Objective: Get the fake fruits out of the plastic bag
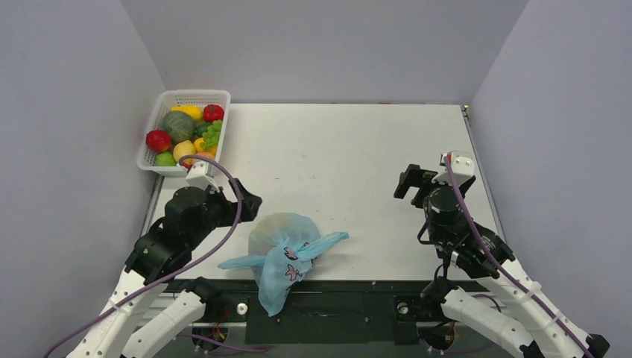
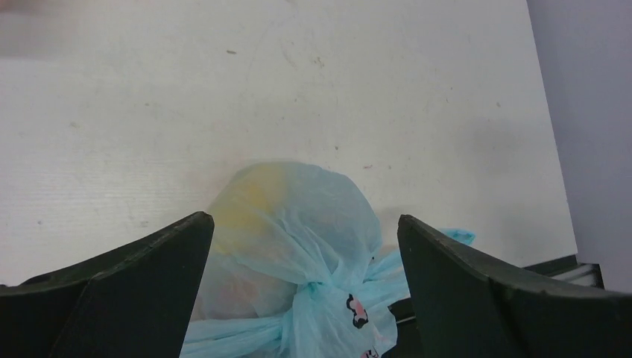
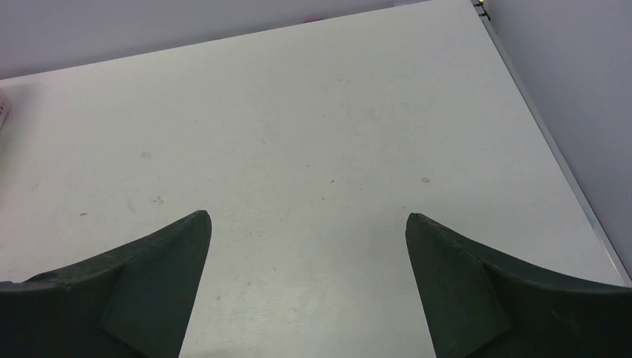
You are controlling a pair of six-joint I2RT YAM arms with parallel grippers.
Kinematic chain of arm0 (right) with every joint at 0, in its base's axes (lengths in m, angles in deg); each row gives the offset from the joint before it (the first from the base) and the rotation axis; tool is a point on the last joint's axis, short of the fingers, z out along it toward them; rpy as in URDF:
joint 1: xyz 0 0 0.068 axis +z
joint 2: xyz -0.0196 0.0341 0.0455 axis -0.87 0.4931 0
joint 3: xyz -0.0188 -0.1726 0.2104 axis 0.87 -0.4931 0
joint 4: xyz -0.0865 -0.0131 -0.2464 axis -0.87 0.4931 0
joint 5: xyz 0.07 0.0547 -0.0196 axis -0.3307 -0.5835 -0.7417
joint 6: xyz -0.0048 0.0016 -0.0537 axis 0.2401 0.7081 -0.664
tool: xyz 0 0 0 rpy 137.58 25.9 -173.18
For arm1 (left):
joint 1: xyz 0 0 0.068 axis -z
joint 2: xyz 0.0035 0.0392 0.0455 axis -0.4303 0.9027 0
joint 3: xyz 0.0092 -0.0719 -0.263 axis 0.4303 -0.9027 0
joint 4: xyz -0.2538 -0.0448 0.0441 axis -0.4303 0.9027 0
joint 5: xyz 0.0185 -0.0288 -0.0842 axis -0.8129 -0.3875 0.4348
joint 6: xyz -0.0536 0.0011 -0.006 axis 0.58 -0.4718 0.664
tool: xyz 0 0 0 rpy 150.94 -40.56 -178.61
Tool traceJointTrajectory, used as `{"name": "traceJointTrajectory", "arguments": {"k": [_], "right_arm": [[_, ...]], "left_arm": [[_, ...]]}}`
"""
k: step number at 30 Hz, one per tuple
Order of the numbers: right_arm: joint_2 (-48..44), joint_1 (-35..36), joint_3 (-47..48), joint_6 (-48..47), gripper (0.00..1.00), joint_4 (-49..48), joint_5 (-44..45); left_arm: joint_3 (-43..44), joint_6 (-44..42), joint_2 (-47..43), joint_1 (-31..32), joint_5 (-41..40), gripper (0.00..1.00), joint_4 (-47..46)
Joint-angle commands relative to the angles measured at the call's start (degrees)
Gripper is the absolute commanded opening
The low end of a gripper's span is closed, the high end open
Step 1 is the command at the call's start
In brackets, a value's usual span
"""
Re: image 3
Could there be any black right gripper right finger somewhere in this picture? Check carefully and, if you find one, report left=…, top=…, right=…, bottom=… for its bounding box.
left=405, top=213, right=631, bottom=357

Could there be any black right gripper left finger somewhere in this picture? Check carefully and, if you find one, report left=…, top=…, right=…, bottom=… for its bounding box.
left=1, top=210, right=212, bottom=357

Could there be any light blue printed plastic bag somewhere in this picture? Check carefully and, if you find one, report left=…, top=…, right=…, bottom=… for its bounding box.
left=0, top=89, right=12, bottom=127

